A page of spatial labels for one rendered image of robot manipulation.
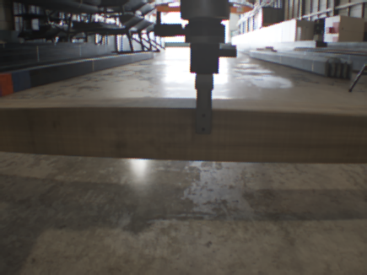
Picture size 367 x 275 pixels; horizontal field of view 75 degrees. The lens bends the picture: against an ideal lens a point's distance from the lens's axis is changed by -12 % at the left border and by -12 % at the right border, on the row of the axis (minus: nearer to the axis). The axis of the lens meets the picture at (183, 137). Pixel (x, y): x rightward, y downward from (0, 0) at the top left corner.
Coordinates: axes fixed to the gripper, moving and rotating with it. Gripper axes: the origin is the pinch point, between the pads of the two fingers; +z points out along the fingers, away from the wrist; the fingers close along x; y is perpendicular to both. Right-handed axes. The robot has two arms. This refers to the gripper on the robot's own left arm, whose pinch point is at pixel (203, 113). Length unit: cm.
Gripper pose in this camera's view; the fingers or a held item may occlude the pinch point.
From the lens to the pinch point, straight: 52.3
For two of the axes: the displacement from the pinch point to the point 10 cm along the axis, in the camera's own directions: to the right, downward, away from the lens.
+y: 10.0, 0.3, -0.7
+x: 0.8, -3.2, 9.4
